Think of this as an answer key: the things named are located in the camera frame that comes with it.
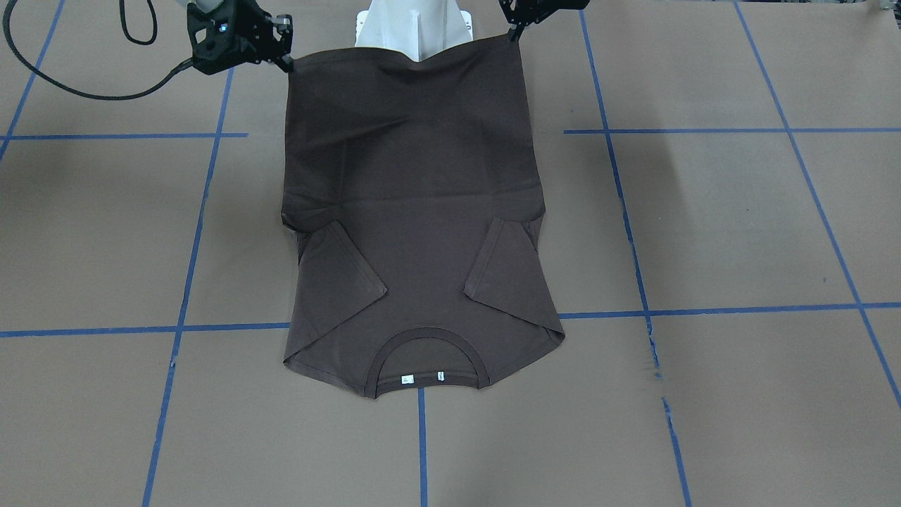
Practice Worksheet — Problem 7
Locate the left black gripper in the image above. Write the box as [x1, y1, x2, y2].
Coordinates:
[498, 1, 590, 42]

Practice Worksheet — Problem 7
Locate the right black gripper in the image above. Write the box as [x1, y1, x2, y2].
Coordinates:
[187, 1, 295, 76]

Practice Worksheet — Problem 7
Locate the brown t-shirt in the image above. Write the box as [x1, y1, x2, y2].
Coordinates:
[281, 35, 565, 399]

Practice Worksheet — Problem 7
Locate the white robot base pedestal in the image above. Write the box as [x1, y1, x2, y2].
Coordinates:
[354, 1, 475, 62]

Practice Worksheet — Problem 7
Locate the black braided cable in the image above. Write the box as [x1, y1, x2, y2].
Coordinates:
[0, 0, 194, 101]

